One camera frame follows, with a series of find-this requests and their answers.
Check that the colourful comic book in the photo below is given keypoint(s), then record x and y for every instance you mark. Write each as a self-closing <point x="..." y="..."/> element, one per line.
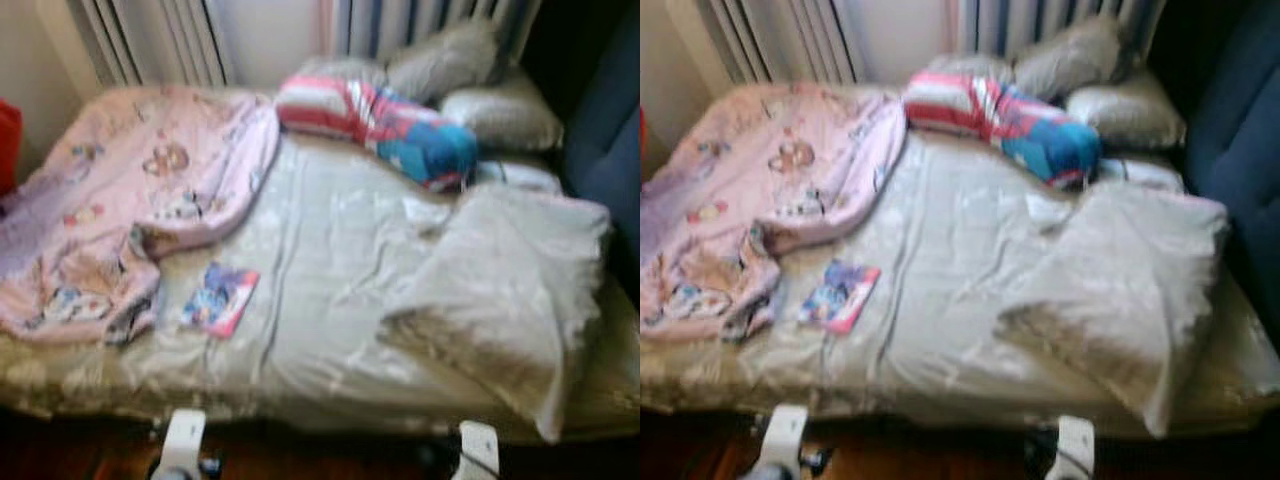
<point x="220" y="300"/>
<point x="840" y="297"/>

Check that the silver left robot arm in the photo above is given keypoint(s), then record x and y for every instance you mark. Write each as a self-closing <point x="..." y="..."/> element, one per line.
<point x="175" y="474"/>
<point x="775" y="474"/>

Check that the grey floral duvet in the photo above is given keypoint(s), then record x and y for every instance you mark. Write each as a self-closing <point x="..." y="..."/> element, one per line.
<point x="510" y="290"/>
<point x="1130" y="280"/>

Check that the bed with grey floral sheet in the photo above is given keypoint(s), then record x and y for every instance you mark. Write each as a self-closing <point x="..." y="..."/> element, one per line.
<point x="950" y="280"/>
<point x="320" y="270"/>

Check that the crumpled white tissue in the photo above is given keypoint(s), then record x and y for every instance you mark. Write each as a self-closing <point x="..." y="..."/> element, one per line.
<point x="1047" y="208"/>
<point x="422" y="210"/>

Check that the pink cartoon print blanket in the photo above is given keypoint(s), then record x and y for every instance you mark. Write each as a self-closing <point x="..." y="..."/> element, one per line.
<point x="130" y="200"/>
<point x="760" y="190"/>

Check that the pale pillow with brown stripe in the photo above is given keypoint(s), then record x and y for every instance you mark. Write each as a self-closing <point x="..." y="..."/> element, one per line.
<point x="525" y="175"/>
<point x="1145" y="172"/>

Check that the red white blue striped bolster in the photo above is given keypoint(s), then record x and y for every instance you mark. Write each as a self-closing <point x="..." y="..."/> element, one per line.
<point x="400" y="135"/>
<point x="1020" y="130"/>

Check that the dark blue upholstered sofa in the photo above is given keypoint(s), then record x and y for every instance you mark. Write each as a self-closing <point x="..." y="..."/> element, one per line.
<point x="610" y="150"/>
<point x="1240" y="130"/>

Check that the red sofa cushion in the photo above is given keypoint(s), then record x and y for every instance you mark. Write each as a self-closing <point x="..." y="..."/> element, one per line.
<point x="643" y="140"/>
<point x="8" y="145"/>

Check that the white pleated curtain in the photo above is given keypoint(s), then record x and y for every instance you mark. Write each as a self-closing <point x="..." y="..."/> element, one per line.
<point x="150" y="40"/>
<point x="780" y="40"/>

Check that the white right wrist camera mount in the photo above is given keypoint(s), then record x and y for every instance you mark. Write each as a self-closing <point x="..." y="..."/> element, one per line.
<point x="1077" y="445"/>
<point x="480" y="448"/>

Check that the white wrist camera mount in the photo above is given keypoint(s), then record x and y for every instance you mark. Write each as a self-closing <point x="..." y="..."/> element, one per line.
<point x="788" y="430"/>
<point x="480" y="448"/>
<point x="1077" y="445"/>
<point x="185" y="435"/>

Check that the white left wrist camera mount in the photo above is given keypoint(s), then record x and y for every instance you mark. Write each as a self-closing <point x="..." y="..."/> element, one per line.
<point x="185" y="435"/>
<point x="788" y="430"/>

